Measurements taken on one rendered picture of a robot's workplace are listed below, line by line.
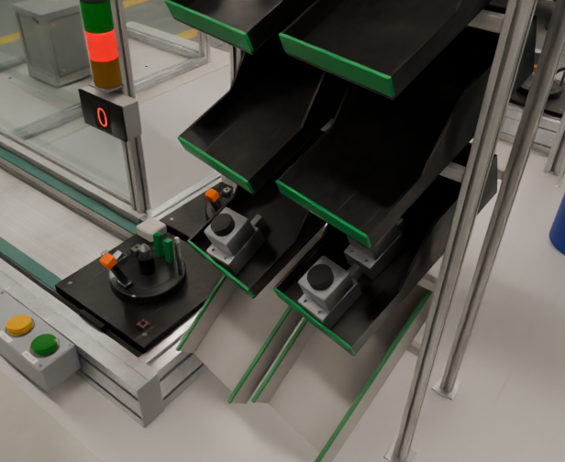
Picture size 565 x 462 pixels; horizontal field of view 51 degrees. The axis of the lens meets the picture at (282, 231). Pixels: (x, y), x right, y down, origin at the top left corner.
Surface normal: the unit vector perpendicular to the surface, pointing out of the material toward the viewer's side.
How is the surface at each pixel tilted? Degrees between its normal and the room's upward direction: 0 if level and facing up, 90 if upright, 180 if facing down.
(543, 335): 0
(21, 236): 0
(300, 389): 45
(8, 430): 0
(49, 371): 90
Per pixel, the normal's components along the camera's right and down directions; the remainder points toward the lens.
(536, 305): 0.03, -0.79
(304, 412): -0.50, -0.28
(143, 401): 0.80, 0.39
